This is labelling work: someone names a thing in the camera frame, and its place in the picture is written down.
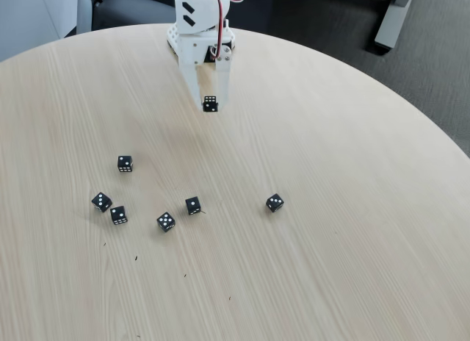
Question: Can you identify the red and black cable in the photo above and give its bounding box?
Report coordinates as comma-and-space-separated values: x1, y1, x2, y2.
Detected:
189, 0, 247, 59

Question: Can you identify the black dice one pip up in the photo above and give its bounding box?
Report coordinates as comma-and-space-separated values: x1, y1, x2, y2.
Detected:
184, 196, 202, 216

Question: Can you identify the black dice six pips up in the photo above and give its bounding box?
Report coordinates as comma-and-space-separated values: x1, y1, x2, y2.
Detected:
202, 95, 220, 114

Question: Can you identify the black chair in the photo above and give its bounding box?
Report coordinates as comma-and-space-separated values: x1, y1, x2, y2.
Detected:
91, 0, 177, 32

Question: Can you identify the grey desk leg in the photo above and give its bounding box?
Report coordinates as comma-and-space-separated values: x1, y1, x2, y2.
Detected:
374, 0, 416, 56

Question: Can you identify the black dice three pips up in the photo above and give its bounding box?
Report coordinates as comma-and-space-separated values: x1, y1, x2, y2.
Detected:
90, 192, 113, 214
265, 193, 285, 214

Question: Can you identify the white cabinet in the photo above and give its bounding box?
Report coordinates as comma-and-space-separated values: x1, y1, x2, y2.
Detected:
0, 0, 93, 62

